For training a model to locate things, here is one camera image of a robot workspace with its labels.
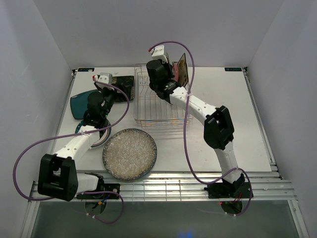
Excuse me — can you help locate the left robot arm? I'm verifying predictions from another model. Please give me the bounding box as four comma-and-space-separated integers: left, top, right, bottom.
38, 87, 118, 201

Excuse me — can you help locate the left blue table label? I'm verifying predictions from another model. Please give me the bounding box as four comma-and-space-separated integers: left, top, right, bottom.
77, 67, 95, 72

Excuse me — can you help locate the cream flower square plate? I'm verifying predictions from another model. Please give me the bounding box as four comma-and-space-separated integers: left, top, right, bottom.
177, 53, 189, 87

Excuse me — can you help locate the teal square plate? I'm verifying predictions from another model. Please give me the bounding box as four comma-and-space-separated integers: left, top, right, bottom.
70, 90, 97, 120

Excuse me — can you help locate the large speckled round plate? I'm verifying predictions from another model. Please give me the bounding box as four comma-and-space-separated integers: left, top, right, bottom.
103, 128, 158, 181

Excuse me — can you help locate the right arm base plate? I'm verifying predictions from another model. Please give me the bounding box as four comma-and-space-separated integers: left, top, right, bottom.
204, 182, 254, 198

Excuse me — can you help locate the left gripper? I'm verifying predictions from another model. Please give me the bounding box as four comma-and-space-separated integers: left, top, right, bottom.
94, 81, 132, 118

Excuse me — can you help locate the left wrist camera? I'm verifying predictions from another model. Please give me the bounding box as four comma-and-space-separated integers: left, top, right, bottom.
93, 73, 113, 90

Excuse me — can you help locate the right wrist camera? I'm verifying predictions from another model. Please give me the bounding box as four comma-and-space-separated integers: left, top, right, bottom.
149, 45, 167, 62

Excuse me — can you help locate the pink polka dot plate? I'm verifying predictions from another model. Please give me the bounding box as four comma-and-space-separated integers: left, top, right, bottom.
172, 63, 179, 82

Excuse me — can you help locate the wire dish rack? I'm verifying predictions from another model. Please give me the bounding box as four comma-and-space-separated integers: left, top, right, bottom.
134, 63, 185, 128

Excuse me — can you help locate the black floral square plate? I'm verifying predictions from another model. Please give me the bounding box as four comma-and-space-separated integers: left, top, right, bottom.
112, 75, 135, 102

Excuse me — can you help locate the white plate green rim left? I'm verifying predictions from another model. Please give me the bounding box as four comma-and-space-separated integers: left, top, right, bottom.
75, 120, 111, 149

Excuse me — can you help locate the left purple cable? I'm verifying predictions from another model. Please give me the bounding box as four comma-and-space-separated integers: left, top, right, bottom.
13, 75, 131, 224

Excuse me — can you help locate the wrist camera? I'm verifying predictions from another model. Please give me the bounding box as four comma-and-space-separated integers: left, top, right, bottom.
93, 73, 113, 90
149, 45, 167, 62

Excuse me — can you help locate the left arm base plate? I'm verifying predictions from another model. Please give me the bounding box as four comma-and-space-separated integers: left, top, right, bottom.
76, 182, 121, 200

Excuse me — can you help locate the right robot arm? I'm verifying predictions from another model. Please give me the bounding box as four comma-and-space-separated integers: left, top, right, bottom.
146, 59, 253, 198

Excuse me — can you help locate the mint green flower plate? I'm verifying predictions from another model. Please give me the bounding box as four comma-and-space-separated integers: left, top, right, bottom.
165, 52, 171, 64

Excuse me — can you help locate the blue table label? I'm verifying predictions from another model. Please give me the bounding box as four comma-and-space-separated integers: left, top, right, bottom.
224, 67, 242, 72
77, 67, 95, 72

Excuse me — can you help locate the right blue table label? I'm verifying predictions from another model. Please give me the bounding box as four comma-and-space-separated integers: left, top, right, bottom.
224, 67, 242, 72

